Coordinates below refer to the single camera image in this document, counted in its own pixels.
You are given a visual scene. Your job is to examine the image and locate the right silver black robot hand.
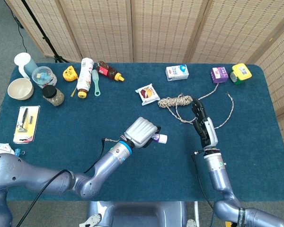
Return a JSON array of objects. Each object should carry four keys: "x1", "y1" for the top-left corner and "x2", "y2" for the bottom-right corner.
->
[{"x1": 191, "y1": 98, "x2": 219, "y2": 148}]

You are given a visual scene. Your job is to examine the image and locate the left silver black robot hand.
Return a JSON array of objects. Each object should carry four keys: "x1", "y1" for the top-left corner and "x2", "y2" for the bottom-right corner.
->
[{"x1": 124, "y1": 116, "x2": 161, "y2": 149}]

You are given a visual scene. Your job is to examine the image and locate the small purple white tube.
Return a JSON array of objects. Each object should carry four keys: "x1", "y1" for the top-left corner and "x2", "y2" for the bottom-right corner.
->
[{"x1": 151, "y1": 132, "x2": 168, "y2": 144}]

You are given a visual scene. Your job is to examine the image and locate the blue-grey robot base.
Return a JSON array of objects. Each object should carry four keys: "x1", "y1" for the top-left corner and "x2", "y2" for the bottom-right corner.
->
[{"x1": 79, "y1": 201, "x2": 197, "y2": 227}]

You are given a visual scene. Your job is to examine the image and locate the blue table cloth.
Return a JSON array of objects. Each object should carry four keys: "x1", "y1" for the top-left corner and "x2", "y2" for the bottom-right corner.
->
[{"x1": 0, "y1": 62, "x2": 284, "y2": 202}]

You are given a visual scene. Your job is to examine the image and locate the white snack packet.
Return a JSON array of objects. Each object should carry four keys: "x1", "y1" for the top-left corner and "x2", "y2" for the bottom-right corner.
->
[{"x1": 135, "y1": 83, "x2": 160, "y2": 106}]

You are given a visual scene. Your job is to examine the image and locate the purple box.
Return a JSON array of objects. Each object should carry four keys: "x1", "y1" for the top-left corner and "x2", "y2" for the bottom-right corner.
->
[{"x1": 210, "y1": 66, "x2": 229, "y2": 84}]

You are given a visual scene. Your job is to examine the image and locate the green container yellow lid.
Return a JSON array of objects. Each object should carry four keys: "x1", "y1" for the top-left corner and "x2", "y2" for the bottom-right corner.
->
[{"x1": 229, "y1": 63, "x2": 253, "y2": 86}]

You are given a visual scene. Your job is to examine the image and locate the green brush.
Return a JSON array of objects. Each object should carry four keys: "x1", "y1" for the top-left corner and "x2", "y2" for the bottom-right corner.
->
[{"x1": 91, "y1": 69, "x2": 102, "y2": 97}]

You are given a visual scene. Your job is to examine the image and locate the white blue milk carton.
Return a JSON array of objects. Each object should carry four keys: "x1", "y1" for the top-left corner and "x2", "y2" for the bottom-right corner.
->
[{"x1": 165, "y1": 64, "x2": 189, "y2": 82}]

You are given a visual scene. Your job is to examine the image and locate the honey bottle yellow cap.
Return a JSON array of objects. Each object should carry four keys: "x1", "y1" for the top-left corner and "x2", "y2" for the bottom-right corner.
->
[{"x1": 96, "y1": 61, "x2": 125, "y2": 82}]

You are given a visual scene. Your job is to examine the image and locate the white squeeze bottle yellow cap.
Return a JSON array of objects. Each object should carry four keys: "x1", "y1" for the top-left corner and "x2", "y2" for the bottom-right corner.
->
[{"x1": 76, "y1": 57, "x2": 95, "y2": 99}]

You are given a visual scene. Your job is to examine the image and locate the white table leg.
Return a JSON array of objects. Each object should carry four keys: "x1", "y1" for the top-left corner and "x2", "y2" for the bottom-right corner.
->
[{"x1": 193, "y1": 201, "x2": 201, "y2": 227}]

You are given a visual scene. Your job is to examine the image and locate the yellow tape measure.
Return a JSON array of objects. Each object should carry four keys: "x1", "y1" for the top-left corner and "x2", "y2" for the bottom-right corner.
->
[{"x1": 62, "y1": 65, "x2": 79, "y2": 97}]

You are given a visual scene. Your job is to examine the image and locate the herb jar with black lid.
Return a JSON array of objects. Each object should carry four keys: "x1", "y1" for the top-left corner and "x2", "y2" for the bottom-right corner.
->
[{"x1": 42, "y1": 85, "x2": 65, "y2": 107}]

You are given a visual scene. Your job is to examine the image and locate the clear plastic jar of clips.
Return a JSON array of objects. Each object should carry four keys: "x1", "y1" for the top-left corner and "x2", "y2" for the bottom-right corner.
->
[{"x1": 31, "y1": 66, "x2": 58, "y2": 89}]

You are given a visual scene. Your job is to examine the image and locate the razor on yellow card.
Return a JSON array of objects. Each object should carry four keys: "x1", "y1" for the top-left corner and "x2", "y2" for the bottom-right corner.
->
[{"x1": 13, "y1": 105, "x2": 41, "y2": 144}]

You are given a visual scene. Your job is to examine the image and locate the beige bowl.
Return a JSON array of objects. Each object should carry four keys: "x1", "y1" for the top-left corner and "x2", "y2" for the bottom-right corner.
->
[{"x1": 7, "y1": 78, "x2": 35, "y2": 101}]

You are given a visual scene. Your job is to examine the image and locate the white flour bag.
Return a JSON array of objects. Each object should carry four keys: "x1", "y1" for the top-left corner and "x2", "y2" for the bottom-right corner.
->
[{"x1": 0, "y1": 142, "x2": 15, "y2": 157}]

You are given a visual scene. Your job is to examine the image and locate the black tripod stand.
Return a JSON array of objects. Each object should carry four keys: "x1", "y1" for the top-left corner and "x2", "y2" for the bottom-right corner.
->
[{"x1": 20, "y1": 0, "x2": 70, "y2": 63}]

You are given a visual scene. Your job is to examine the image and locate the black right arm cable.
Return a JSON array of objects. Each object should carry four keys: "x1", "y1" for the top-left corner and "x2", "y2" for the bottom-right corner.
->
[{"x1": 191, "y1": 148, "x2": 216, "y2": 209}]

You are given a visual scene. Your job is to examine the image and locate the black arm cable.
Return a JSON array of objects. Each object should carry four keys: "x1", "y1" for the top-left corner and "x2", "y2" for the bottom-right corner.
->
[
  {"x1": 191, "y1": 148, "x2": 216, "y2": 209},
  {"x1": 16, "y1": 137, "x2": 121, "y2": 227}
]

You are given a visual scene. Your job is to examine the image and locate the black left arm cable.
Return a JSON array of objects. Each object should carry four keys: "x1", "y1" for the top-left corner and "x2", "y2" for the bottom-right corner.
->
[{"x1": 16, "y1": 137, "x2": 121, "y2": 227}]

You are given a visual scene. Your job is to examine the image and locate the beige braided rope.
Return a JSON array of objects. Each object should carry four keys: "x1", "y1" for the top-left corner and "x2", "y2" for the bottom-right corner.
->
[{"x1": 157, "y1": 83, "x2": 234, "y2": 130}]

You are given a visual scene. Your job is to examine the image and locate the black floor cable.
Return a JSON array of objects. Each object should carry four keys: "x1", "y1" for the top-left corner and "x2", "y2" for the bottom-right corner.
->
[{"x1": 3, "y1": 0, "x2": 28, "y2": 53}]

